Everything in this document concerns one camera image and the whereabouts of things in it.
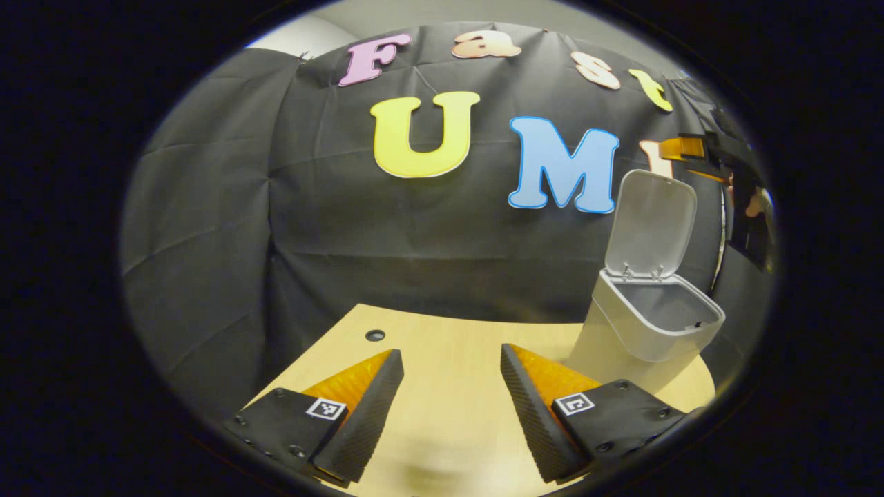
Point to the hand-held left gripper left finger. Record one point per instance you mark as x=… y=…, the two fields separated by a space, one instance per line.
x=362 y=421

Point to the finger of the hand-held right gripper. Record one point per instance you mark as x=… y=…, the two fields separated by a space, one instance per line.
x=680 y=148
x=711 y=176

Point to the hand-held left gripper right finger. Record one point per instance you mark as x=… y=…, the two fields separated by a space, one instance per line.
x=535 y=421

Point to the white desktop garbage bin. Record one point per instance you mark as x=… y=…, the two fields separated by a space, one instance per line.
x=649 y=324

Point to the wooden desktop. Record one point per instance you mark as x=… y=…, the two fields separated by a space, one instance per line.
x=449 y=373

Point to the black backdrop cloth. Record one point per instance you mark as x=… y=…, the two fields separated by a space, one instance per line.
x=228 y=207

